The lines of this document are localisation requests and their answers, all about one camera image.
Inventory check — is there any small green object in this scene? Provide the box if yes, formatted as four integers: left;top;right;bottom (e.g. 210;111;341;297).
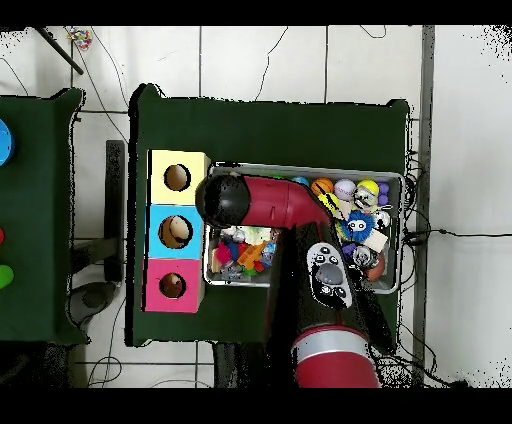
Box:
0;263;16;291

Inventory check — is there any white baseball toy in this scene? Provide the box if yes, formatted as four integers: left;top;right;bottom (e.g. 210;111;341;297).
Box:
333;178;357;201

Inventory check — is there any orange plastic toy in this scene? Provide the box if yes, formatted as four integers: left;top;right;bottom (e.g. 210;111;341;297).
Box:
237;242;265;273

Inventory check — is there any black power adapter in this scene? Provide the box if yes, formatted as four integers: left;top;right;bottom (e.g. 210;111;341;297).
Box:
403;229;432;245

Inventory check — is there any shallow clear mesh bin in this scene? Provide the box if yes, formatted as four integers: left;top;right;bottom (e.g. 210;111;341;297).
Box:
203;162;405;295

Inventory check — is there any blue fuzzy monster toy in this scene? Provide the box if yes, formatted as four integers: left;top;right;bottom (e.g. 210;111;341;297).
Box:
343;210;376;244

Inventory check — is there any wooden box with three holes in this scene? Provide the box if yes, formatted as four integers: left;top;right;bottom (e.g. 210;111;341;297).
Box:
143;149;213;315

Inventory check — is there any orange basketball toy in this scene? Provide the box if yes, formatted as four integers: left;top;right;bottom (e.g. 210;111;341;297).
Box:
311;177;334;197

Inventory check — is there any black rod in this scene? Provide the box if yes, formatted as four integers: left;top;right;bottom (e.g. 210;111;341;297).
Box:
31;26;85;76

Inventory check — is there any small colourful object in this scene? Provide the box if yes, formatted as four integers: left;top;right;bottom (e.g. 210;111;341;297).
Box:
65;27;93;51

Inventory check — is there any blue bowl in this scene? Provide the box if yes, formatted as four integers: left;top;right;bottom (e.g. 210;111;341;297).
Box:
0;118;16;169

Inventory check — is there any side table with green cloth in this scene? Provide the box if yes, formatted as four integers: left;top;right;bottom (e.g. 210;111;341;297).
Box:
0;87;85;347

